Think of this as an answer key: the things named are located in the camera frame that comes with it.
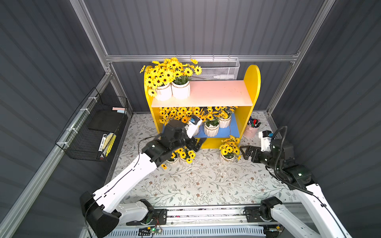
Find shelf pot four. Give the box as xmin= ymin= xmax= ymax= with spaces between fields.
xmin=175 ymin=147 xmax=196 ymax=164
xmin=215 ymin=106 xmax=238 ymax=129

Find shelf pot two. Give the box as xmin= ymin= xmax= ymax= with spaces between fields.
xmin=175 ymin=107 xmax=200 ymax=123
xmin=167 ymin=58 xmax=202 ymax=100

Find shelf pot one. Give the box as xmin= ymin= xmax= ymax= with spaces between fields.
xmin=140 ymin=59 xmax=174 ymax=101
xmin=159 ymin=107 xmax=178 ymax=125

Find shelf pot five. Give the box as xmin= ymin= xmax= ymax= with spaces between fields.
xmin=166 ymin=152 xmax=179 ymax=164

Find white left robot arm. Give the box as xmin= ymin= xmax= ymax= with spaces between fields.
xmin=80 ymin=116 xmax=205 ymax=238

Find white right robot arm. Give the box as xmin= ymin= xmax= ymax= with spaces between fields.
xmin=240 ymin=126 xmax=350 ymax=238

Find pink pen cup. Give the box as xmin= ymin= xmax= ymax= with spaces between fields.
xmin=243 ymin=117 xmax=261 ymax=139

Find yellow wooden shelf unit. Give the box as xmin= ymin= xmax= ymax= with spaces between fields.
xmin=144 ymin=65 xmax=261 ymax=149

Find pink sticky notes in basket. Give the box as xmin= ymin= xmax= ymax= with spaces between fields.
xmin=112 ymin=107 xmax=126 ymax=114

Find yellow marker in basket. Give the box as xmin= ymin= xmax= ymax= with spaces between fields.
xmin=102 ymin=133 xmax=117 ymax=158

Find white marker in basket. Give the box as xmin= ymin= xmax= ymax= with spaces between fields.
xmin=98 ymin=134 xmax=107 ymax=152

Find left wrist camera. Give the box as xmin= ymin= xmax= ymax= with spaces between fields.
xmin=187 ymin=115 xmax=202 ymax=138

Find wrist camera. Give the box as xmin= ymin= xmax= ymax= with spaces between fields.
xmin=187 ymin=115 xmax=202 ymax=138
xmin=259 ymin=130 xmax=273 ymax=152

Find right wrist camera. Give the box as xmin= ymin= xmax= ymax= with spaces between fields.
xmin=259 ymin=130 xmax=273 ymax=152

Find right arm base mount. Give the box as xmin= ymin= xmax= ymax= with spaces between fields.
xmin=243 ymin=206 xmax=275 ymax=223

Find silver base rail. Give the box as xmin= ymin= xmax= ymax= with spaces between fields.
xmin=89 ymin=203 xmax=325 ymax=230

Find white tube in wire basket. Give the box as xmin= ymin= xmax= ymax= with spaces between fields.
xmin=213 ymin=74 xmax=235 ymax=80

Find white wire wall basket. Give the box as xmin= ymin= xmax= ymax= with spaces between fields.
xmin=191 ymin=58 xmax=240 ymax=81

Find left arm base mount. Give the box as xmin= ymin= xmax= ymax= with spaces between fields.
xmin=126 ymin=209 xmax=168 ymax=226

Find black wire wall basket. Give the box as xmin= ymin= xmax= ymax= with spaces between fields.
xmin=56 ymin=88 xmax=129 ymax=162

